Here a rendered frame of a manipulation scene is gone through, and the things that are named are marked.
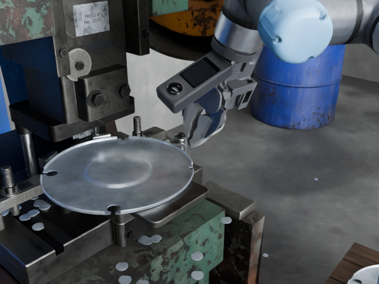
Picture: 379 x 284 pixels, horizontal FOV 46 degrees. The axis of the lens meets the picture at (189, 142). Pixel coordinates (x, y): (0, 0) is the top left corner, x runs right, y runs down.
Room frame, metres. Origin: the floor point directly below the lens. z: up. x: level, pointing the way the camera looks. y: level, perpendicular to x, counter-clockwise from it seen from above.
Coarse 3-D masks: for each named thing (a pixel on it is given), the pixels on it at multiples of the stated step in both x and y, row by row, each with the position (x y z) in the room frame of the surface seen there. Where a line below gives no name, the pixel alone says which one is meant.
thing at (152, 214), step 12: (192, 192) 0.67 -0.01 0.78; (204, 192) 0.67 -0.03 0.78; (168, 204) 0.63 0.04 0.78; (180, 204) 0.63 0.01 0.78; (192, 204) 0.65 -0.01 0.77; (108, 216) 0.70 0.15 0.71; (120, 216) 0.68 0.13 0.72; (132, 216) 0.70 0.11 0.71; (144, 216) 0.60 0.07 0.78; (156, 216) 0.60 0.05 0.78; (168, 216) 0.60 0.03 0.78; (120, 228) 0.68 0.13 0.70; (132, 228) 0.70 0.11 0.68; (144, 228) 0.72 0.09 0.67; (120, 240) 0.68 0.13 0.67; (132, 240) 0.69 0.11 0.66
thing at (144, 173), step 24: (96, 144) 0.86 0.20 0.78; (120, 144) 0.86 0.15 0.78; (144, 144) 0.86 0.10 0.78; (168, 144) 0.86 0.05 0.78; (48, 168) 0.75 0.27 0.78; (72, 168) 0.75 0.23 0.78; (96, 168) 0.74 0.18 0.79; (120, 168) 0.74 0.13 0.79; (144, 168) 0.74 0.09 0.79; (168, 168) 0.75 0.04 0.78; (192, 168) 0.75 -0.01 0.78; (48, 192) 0.67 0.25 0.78; (72, 192) 0.67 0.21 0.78; (96, 192) 0.67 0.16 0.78; (120, 192) 0.67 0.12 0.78; (144, 192) 0.67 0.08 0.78; (168, 192) 0.67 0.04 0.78
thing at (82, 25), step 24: (72, 0) 0.75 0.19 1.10; (96, 0) 0.79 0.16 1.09; (120, 0) 0.82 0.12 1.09; (72, 24) 0.75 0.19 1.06; (96, 24) 0.78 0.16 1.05; (120, 24) 0.82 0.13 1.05; (72, 48) 0.74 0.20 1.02; (96, 48) 0.78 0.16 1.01; (120, 48) 0.82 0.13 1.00; (24, 72) 0.80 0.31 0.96; (72, 72) 0.72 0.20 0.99; (96, 72) 0.76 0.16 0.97; (120, 72) 0.78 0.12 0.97; (48, 96) 0.75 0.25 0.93; (72, 96) 0.73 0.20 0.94; (96, 96) 0.72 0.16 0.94; (120, 96) 0.77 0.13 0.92; (72, 120) 0.73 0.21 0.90
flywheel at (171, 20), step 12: (192, 0) 1.11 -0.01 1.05; (204, 0) 1.08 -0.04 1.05; (216, 0) 1.06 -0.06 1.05; (180, 12) 1.09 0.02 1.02; (192, 12) 1.06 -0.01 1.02; (204, 12) 1.04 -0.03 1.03; (216, 12) 1.02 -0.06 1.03; (168, 24) 1.12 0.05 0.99; (180, 24) 1.09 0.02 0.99; (192, 24) 1.06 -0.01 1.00; (204, 24) 1.04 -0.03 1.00; (204, 36) 1.04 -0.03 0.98
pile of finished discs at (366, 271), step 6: (360, 270) 0.92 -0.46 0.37; (366, 270) 0.92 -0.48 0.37; (372, 270) 0.92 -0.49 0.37; (378, 270) 0.92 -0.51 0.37; (354, 276) 0.90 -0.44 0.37; (360, 276) 0.90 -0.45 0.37; (366, 276) 0.90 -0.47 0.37; (372, 276) 0.90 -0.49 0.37; (348, 282) 0.87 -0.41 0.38; (354, 282) 0.89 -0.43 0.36; (360, 282) 0.89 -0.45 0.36; (366, 282) 0.88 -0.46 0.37; (372, 282) 0.88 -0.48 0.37
